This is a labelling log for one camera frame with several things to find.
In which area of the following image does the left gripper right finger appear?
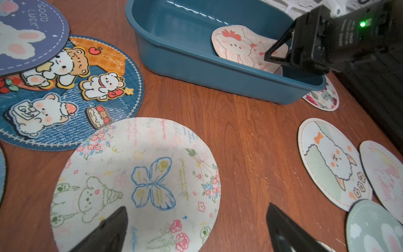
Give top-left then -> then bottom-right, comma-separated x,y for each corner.
266,203 -> 327,252

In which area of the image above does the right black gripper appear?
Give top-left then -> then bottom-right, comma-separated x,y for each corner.
263,0 -> 403,76

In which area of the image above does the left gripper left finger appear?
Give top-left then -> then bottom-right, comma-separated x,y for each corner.
70,206 -> 128,252

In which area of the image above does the peach bunny shaped coaster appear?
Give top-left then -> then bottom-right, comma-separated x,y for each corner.
212,25 -> 282,76

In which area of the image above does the white butterfly coaster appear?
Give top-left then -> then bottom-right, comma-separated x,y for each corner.
50,117 -> 221,252

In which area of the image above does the teal plastic storage box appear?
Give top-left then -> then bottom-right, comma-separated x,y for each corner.
126,1 -> 326,105

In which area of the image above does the red rose floral coaster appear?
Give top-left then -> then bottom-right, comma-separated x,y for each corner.
302,76 -> 340,111

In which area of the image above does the white alpaca coaster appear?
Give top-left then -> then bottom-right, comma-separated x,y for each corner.
297,118 -> 373,212

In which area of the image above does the green bunny coaster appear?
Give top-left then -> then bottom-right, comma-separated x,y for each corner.
346,199 -> 403,252

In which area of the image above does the black tool case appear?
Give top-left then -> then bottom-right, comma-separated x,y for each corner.
335,50 -> 403,152

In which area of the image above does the pale moon bunny coaster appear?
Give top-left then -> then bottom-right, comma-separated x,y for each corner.
360,140 -> 403,223

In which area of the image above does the blue car animals coaster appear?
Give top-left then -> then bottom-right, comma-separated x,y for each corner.
0,149 -> 6,202

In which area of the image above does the blue denim bears coaster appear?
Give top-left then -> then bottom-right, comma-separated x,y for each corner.
1,35 -> 144,151

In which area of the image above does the purple bunny coaster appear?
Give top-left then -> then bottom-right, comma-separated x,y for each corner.
1,1 -> 70,77

